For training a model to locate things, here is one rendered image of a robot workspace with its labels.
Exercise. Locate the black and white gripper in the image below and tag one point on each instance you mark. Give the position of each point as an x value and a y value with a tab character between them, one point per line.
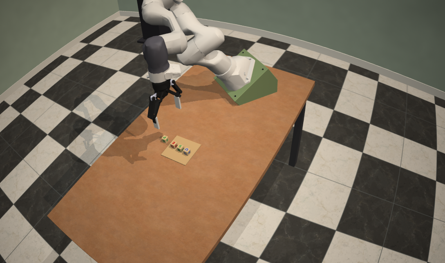
160	91

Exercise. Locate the tan flat mat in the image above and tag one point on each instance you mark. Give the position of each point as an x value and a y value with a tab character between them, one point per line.
180	157

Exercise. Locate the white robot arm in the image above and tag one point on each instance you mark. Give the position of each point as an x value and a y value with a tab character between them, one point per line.
234	72

